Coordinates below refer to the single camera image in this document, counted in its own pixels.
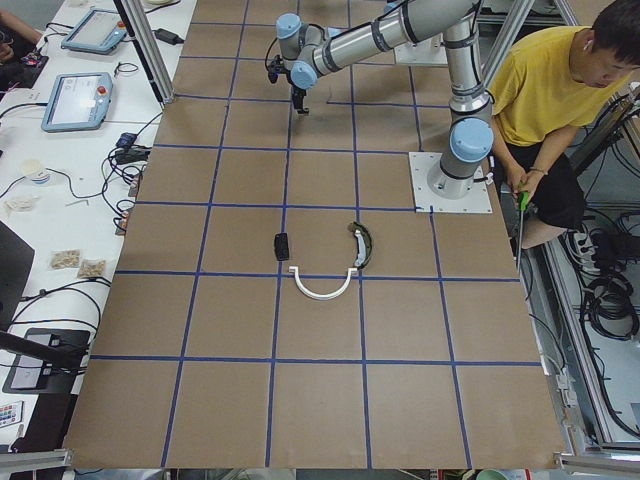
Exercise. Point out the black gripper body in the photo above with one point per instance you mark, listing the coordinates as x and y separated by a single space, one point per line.
298 94

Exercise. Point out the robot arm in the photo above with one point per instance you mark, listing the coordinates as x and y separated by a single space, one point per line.
470 137
309 51

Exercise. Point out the small black flat part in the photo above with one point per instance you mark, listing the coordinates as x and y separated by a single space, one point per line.
281 246

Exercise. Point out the dark green curved brake shoe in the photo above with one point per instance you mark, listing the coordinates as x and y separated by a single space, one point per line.
365 244

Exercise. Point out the black power adapter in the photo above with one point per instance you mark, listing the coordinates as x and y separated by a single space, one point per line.
168 37

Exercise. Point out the white curved plastic arc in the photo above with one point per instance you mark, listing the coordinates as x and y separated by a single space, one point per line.
322 289

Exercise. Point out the far blue teach pendant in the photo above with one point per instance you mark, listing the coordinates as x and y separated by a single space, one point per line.
100 31

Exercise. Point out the blue teach pendant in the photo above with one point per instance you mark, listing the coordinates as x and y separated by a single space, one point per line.
78 102
100 31

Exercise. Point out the near blue teach pendant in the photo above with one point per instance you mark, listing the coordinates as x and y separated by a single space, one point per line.
78 102

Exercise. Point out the person in yellow shirt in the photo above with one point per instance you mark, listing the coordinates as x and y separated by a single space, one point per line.
552 83

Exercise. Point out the white paper cup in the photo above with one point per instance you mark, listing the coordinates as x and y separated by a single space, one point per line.
35 171

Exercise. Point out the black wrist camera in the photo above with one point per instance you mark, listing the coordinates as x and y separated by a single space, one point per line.
275 67

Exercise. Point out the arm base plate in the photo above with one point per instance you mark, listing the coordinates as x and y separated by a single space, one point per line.
435 192
430 53

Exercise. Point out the aluminium frame post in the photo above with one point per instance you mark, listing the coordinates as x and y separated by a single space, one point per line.
140 32

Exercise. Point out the green handled screwdriver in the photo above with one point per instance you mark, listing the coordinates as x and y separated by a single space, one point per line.
522 203

